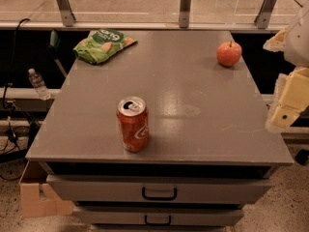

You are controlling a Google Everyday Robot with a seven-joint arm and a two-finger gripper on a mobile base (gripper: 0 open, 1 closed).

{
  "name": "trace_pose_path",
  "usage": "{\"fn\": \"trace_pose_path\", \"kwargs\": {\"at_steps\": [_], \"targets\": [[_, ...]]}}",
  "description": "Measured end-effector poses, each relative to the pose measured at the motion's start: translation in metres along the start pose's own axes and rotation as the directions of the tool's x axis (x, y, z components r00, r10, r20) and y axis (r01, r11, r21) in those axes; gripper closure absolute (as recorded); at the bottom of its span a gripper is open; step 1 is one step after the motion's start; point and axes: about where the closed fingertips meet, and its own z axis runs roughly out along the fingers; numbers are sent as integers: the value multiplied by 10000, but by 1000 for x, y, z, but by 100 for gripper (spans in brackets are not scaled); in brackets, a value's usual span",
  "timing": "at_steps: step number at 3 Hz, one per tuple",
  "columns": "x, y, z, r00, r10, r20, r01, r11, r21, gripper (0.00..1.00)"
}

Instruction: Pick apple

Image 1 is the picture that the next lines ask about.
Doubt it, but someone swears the left metal railing bracket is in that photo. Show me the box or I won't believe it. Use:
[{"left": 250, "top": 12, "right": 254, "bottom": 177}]
[{"left": 56, "top": 0, "right": 75, "bottom": 27}]

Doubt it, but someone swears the grey drawer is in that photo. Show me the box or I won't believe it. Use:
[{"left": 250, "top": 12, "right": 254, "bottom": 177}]
[
  {"left": 73, "top": 207, "right": 243, "bottom": 226},
  {"left": 47, "top": 175, "right": 271, "bottom": 204}
]

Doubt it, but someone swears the metal railing bracket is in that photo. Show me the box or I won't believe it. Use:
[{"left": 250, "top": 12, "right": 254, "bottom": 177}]
[
  {"left": 254, "top": 0, "right": 277, "bottom": 29},
  {"left": 179, "top": 0, "right": 191, "bottom": 28},
  {"left": 56, "top": 0, "right": 75, "bottom": 27}
]

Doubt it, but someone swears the middle metal railing bracket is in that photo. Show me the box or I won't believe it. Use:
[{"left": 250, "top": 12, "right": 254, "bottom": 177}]
[{"left": 179, "top": 0, "right": 191, "bottom": 28}]

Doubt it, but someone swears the orange soda can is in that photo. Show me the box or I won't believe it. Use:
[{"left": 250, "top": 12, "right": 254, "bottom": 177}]
[{"left": 116, "top": 96, "right": 149, "bottom": 153}]

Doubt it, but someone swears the right metal railing bracket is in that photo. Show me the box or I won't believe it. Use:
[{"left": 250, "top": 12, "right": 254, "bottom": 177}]
[{"left": 254, "top": 0, "right": 277, "bottom": 29}]

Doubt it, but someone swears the cardboard box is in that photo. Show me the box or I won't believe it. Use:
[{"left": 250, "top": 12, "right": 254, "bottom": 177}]
[{"left": 19, "top": 161, "right": 73, "bottom": 218}]

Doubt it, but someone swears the clear plastic water bottle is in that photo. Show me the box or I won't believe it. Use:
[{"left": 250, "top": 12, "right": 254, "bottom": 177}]
[{"left": 28, "top": 69, "right": 50, "bottom": 101}]

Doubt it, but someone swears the red apple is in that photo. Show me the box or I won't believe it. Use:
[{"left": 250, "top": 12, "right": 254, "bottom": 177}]
[{"left": 216, "top": 41, "right": 242, "bottom": 67}]

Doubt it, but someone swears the green chip bag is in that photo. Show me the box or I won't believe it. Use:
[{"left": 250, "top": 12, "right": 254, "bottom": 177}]
[{"left": 73, "top": 29, "right": 136, "bottom": 65}]

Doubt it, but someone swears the black cable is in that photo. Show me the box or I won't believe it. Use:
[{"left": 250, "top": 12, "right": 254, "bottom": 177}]
[{"left": 0, "top": 17, "right": 42, "bottom": 182}]

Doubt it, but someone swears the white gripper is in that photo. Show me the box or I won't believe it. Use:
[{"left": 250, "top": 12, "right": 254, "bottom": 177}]
[{"left": 263, "top": 4, "right": 309, "bottom": 133}]

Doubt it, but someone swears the grey drawer cabinet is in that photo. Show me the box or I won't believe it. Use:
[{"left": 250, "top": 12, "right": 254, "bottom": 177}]
[{"left": 27, "top": 31, "right": 293, "bottom": 232}]

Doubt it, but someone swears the lower grey drawer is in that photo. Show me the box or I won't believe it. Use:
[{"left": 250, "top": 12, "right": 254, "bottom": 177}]
[{"left": 73, "top": 207, "right": 243, "bottom": 226}]

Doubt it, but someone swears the upper grey drawer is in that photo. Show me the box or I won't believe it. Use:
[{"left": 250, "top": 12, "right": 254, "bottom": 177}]
[{"left": 47, "top": 175, "right": 271, "bottom": 204}]

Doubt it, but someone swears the green handled tool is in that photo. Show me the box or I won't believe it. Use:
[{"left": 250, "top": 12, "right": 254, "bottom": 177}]
[{"left": 47, "top": 30, "right": 67, "bottom": 77}]

